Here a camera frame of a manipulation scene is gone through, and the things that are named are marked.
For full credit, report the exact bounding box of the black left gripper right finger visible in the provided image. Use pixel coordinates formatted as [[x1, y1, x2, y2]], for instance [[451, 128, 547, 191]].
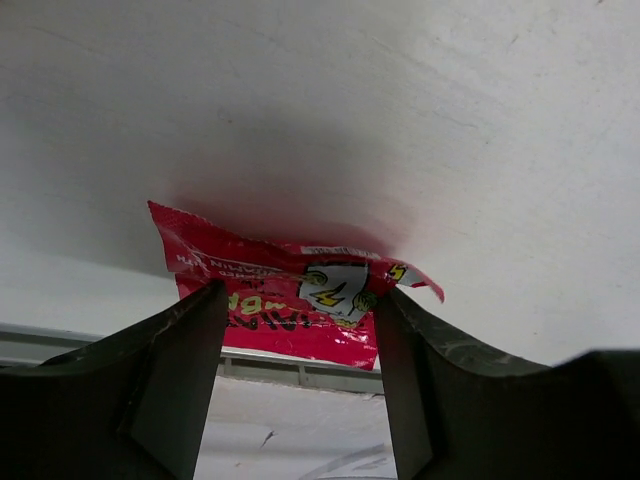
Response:
[[374, 290, 639, 479]]

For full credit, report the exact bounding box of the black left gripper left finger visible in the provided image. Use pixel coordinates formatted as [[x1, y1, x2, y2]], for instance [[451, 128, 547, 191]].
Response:
[[1, 281, 228, 479]]

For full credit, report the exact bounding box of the red candy pouch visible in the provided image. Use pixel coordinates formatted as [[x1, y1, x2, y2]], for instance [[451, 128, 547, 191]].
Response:
[[148, 202, 445, 371]]

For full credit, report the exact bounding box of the aluminium front rail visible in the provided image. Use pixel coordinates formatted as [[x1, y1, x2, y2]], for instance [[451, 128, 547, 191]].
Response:
[[1, 324, 383, 395]]

